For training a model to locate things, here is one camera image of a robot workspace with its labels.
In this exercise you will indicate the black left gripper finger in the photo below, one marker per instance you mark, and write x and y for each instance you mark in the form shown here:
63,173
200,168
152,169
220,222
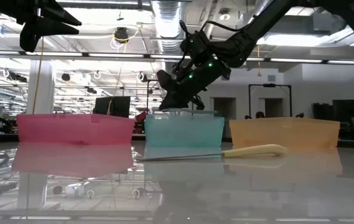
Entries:
52,30
57,14

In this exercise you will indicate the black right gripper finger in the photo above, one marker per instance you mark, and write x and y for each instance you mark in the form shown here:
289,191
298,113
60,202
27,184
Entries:
172,104

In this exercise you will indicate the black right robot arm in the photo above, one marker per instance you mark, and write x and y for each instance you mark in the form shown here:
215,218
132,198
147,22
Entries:
257,28

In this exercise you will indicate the teal plastic bin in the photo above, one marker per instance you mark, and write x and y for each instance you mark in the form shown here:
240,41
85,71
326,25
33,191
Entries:
184,130

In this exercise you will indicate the red background object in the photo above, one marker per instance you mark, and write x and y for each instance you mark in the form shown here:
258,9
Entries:
140,118

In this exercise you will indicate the white pillar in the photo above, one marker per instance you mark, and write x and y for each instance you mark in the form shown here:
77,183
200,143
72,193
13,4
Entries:
41,87

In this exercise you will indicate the black monitor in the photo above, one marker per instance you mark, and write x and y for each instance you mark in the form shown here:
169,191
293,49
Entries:
113,106
347,109

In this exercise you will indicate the long LED light bar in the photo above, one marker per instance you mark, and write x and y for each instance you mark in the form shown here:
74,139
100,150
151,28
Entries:
117,55

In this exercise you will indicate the pink plastic bin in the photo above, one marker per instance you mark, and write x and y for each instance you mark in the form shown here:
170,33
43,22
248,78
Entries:
77,129

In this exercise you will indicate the orange plastic bin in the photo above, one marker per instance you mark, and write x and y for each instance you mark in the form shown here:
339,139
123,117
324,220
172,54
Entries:
284,132

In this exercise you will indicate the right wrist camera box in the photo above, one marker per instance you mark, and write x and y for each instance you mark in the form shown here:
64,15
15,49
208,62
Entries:
195,43

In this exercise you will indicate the black overhead camera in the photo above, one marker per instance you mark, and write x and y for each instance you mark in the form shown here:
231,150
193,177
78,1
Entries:
121,34

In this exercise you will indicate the silver ceiling duct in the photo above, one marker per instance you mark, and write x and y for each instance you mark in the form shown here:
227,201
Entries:
168,18

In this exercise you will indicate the black frame stand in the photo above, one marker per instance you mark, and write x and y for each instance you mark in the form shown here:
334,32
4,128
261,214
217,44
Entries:
270,85

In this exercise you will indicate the wall vent grille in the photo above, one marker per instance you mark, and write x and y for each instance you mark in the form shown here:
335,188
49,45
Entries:
271,78

